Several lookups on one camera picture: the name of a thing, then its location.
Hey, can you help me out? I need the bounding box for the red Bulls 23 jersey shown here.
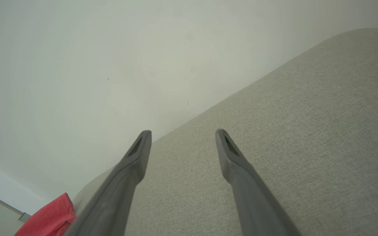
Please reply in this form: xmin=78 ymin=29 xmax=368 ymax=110
xmin=13 ymin=192 xmax=77 ymax=236

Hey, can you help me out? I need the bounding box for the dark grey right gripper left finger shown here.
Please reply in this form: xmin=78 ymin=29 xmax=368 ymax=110
xmin=65 ymin=130 xmax=152 ymax=236

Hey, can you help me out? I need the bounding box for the grey skirting board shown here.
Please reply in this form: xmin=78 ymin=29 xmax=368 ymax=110
xmin=0 ymin=188 xmax=32 ymax=223

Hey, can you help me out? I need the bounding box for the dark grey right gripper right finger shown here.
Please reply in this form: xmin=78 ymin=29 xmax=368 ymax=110
xmin=215 ymin=129 xmax=303 ymax=236

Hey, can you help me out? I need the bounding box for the grey fabric sofa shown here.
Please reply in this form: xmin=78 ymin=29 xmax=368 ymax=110
xmin=73 ymin=28 xmax=378 ymax=236

